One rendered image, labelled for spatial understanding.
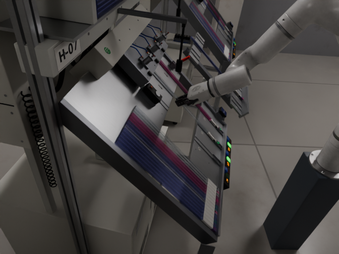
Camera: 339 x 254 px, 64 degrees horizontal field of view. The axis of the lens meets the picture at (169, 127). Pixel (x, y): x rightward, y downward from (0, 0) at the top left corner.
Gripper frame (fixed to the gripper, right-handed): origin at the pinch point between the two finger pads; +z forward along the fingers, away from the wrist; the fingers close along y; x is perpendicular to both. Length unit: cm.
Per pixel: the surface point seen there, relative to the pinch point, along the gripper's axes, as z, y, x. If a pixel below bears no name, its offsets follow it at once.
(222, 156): -6.1, 6.1, 32.3
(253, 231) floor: 8, -6, 112
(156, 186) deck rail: -0.3, 48.6, 0.8
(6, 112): 25, 49, -41
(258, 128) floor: 2, -119, 117
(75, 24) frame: -6, 40, -49
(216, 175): -4.4, 19.1, 30.9
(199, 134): -1.9, 6.1, 16.4
